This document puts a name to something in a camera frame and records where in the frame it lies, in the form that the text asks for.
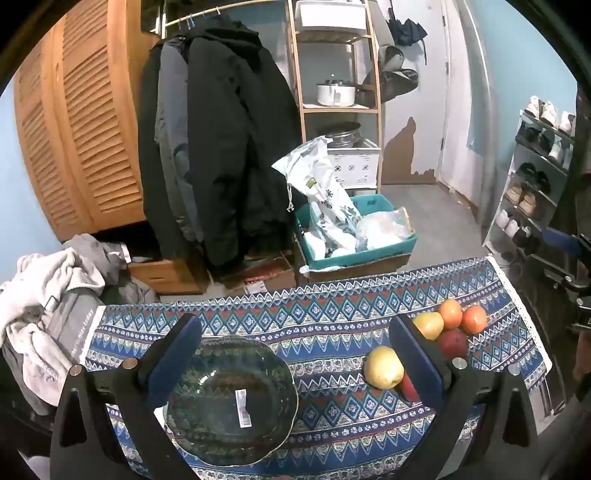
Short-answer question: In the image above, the dark hanging bag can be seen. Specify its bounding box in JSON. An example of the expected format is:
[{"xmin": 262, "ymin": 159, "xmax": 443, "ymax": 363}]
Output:
[{"xmin": 362, "ymin": 68, "xmax": 420, "ymax": 104}]

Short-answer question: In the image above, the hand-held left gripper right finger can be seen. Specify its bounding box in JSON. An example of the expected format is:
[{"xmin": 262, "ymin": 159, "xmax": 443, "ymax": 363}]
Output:
[{"xmin": 389, "ymin": 315, "xmax": 541, "ymax": 480}]

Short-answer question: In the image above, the white rice sack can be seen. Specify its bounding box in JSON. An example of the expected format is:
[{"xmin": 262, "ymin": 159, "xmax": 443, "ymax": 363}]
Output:
[{"xmin": 271, "ymin": 137, "xmax": 363, "ymax": 259}]

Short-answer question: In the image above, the wooden louvred wardrobe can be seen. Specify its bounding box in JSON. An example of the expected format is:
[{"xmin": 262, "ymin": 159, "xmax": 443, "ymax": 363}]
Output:
[{"xmin": 14, "ymin": 0, "xmax": 160, "ymax": 241}]

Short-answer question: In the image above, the steel pot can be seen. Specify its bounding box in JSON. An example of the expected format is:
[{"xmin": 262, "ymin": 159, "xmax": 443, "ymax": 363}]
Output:
[{"xmin": 325, "ymin": 122, "xmax": 362, "ymax": 147}]

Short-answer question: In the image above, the blue patterned tablecloth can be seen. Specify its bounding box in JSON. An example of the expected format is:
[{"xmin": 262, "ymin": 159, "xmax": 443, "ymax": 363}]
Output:
[{"xmin": 81, "ymin": 256, "xmax": 552, "ymax": 480}]

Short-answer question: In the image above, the yellow pear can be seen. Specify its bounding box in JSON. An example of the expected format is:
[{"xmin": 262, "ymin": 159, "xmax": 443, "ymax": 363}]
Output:
[{"xmin": 364, "ymin": 346, "xmax": 406, "ymax": 390}]

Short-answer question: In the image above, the wooden shelf rack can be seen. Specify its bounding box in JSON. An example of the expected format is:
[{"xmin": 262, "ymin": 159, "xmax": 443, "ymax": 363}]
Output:
[{"xmin": 285, "ymin": 0, "xmax": 384, "ymax": 195}]

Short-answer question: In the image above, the long black coat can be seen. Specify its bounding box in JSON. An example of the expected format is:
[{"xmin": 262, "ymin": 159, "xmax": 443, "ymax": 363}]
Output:
[{"xmin": 187, "ymin": 14, "xmax": 305, "ymax": 268}]

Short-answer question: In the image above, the grey shoe rack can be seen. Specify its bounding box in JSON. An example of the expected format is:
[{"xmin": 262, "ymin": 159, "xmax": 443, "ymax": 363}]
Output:
[{"xmin": 482, "ymin": 95, "xmax": 578, "ymax": 268}]

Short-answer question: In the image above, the dark glass bowl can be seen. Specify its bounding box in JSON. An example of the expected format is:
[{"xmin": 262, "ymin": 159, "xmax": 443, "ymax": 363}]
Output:
[{"xmin": 165, "ymin": 336, "xmax": 300, "ymax": 467}]

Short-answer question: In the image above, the orange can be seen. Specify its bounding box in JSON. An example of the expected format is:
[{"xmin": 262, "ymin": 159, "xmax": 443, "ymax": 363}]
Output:
[
  {"xmin": 462, "ymin": 305, "xmax": 488, "ymax": 335},
  {"xmin": 438, "ymin": 299, "xmax": 463, "ymax": 329}
]

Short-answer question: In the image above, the grey hanging bag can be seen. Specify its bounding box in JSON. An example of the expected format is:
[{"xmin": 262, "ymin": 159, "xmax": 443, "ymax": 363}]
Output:
[{"xmin": 379, "ymin": 45, "xmax": 406, "ymax": 72}]

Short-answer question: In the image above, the grey printed garment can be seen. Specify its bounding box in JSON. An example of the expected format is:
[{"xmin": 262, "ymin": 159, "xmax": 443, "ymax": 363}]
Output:
[{"xmin": 44, "ymin": 288, "xmax": 105, "ymax": 365}]

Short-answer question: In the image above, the white perforated basket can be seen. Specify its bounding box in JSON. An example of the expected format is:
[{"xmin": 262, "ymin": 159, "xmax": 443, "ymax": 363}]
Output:
[{"xmin": 325, "ymin": 141, "xmax": 382, "ymax": 190}]

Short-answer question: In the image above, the row of shoes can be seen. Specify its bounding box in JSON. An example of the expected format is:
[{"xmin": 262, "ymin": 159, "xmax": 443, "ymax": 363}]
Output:
[{"xmin": 494, "ymin": 95, "xmax": 578, "ymax": 264}]

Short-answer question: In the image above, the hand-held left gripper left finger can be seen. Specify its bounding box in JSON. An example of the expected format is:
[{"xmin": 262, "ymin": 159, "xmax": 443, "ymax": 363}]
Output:
[{"xmin": 48, "ymin": 314, "xmax": 204, "ymax": 480}]

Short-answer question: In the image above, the red apple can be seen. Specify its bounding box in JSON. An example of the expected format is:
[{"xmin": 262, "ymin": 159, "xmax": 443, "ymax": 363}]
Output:
[
  {"xmin": 399, "ymin": 371, "xmax": 421, "ymax": 402},
  {"xmin": 436, "ymin": 329, "xmax": 469, "ymax": 360}
]

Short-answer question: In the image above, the grey crumpled clothing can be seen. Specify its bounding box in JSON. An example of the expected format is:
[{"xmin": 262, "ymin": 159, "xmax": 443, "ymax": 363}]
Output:
[{"xmin": 65, "ymin": 233, "xmax": 160, "ymax": 305}]

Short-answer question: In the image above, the flat cardboard box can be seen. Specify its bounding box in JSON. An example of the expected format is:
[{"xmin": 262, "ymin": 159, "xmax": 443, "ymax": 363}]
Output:
[{"xmin": 222, "ymin": 256, "xmax": 296, "ymax": 296}]

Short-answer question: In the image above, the grey hanging jacket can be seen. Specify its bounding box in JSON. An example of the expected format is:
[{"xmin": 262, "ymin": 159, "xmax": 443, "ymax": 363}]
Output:
[{"xmin": 154, "ymin": 39, "xmax": 204, "ymax": 241}]

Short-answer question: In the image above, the yellow apple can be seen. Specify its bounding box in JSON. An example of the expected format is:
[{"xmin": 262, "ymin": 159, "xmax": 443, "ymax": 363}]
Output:
[{"xmin": 412, "ymin": 312, "xmax": 445, "ymax": 341}]

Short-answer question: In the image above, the wooden drawer box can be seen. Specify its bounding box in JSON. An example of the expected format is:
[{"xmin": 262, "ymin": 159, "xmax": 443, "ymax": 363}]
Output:
[{"xmin": 127, "ymin": 258, "xmax": 204, "ymax": 296}]

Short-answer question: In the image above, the white door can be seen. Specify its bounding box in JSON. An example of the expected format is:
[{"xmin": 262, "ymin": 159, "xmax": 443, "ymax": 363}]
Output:
[{"xmin": 436, "ymin": 0, "xmax": 497, "ymax": 204}]

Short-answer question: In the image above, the white cooking pot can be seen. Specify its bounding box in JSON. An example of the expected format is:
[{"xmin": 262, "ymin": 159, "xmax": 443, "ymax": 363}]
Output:
[{"xmin": 316, "ymin": 79, "xmax": 357, "ymax": 107}]

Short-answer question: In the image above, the black hanging jacket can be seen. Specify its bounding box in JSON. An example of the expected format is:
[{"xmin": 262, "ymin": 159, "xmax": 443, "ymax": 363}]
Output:
[{"xmin": 137, "ymin": 39, "xmax": 185, "ymax": 250}]

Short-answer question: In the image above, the clear plastic bag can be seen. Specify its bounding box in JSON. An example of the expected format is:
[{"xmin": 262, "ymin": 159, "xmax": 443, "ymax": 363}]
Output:
[{"xmin": 355, "ymin": 210, "xmax": 414, "ymax": 252}]

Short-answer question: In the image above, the dark folded umbrella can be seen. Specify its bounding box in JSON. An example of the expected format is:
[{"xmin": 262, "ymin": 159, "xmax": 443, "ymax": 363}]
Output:
[{"xmin": 388, "ymin": 0, "xmax": 430, "ymax": 47}]

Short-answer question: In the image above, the white storage box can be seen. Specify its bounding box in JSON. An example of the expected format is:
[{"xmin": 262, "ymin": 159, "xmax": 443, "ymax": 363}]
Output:
[{"xmin": 294, "ymin": 0, "xmax": 365, "ymax": 35}]

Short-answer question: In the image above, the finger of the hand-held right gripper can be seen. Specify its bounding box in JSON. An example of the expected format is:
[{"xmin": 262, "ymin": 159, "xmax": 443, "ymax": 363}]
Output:
[
  {"xmin": 522, "ymin": 251, "xmax": 581, "ymax": 296},
  {"xmin": 540, "ymin": 226, "xmax": 586, "ymax": 257}
]

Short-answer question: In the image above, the clothes rail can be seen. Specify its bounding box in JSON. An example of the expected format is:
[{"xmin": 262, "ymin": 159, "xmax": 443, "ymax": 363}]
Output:
[{"xmin": 157, "ymin": 0, "xmax": 287, "ymax": 33}]

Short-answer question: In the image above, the teal plastic crate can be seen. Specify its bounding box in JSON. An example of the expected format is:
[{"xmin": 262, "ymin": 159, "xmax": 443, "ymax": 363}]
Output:
[{"xmin": 294, "ymin": 194, "xmax": 419, "ymax": 271}]

